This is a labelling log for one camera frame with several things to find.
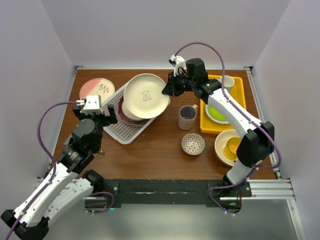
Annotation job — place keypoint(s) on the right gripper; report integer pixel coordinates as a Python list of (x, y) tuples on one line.
[(170, 88)]

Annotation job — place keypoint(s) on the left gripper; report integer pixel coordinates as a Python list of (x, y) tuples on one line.
[(108, 119)]

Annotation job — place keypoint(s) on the red rimmed cream plate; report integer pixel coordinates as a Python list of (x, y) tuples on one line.
[(123, 111)]

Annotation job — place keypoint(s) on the pink dotted scalloped plate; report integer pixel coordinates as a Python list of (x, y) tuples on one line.
[(132, 122)]

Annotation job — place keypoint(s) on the pink cream branch plate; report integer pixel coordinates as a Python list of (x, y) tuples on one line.
[(97, 86)]

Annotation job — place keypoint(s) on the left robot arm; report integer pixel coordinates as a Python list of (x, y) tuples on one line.
[(55, 170)]

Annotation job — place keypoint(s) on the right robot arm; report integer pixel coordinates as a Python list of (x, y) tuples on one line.
[(257, 138)]

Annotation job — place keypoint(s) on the white plastic basket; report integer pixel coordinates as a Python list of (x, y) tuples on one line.
[(121, 132)]

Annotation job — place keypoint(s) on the pink purple mug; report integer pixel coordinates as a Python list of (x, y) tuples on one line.
[(187, 116)]

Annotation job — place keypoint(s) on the lime green plate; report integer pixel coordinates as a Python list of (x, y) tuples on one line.
[(215, 116)]

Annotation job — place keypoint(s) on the yellow plastic tray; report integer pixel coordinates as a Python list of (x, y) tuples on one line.
[(211, 127)]

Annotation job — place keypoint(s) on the purple patterned small bowl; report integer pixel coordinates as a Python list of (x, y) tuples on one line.
[(193, 144)]

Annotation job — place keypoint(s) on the light blue mug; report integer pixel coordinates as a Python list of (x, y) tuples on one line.
[(228, 83)]

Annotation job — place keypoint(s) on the cream ceramic bowl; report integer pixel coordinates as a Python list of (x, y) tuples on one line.
[(220, 144)]

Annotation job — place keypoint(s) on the yellow glass cup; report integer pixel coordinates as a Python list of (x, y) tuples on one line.
[(230, 149)]

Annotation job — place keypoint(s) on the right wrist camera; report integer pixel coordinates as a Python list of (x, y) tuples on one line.
[(178, 63)]

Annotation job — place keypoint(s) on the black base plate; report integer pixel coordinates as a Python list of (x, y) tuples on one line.
[(171, 192)]

